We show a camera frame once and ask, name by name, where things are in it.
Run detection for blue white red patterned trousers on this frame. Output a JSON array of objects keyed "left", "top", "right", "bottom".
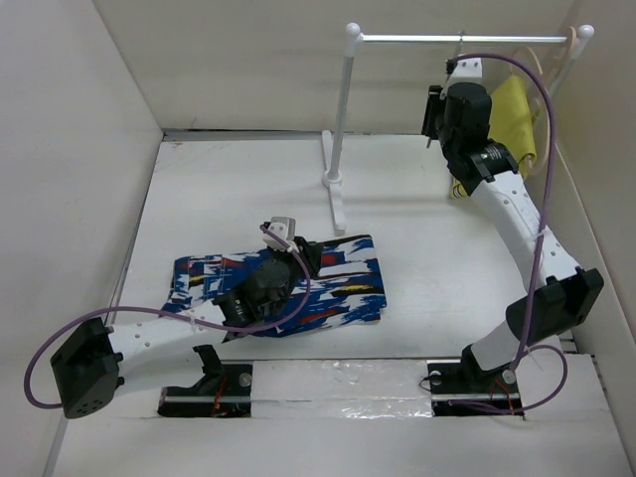
[{"left": 162, "top": 235, "right": 387, "bottom": 341}]

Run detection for grey wire hanger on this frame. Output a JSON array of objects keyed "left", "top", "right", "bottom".
[{"left": 426, "top": 29, "right": 466, "bottom": 149}]

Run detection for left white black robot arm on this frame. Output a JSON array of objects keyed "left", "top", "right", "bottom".
[{"left": 50, "top": 237, "right": 323, "bottom": 419}]

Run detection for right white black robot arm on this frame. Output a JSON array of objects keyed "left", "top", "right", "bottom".
[{"left": 421, "top": 82, "right": 604, "bottom": 392}]

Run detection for beige wooden hanger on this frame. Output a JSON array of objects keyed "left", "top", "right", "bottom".
[{"left": 511, "top": 46, "right": 553, "bottom": 174}]

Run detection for yellow green shorts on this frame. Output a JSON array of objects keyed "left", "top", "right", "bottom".
[{"left": 449, "top": 74, "right": 539, "bottom": 200}]

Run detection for white garment rack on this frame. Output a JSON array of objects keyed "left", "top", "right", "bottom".
[{"left": 321, "top": 22, "right": 595, "bottom": 236}]

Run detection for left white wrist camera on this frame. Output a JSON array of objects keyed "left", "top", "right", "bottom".
[{"left": 261, "top": 217, "right": 296, "bottom": 251}]

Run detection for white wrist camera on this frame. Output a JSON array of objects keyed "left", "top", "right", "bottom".
[
  {"left": 261, "top": 217, "right": 296, "bottom": 251},
  {"left": 444, "top": 58, "right": 483, "bottom": 88}
]

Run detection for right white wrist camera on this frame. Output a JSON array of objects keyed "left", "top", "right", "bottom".
[{"left": 444, "top": 58, "right": 483, "bottom": 88}]

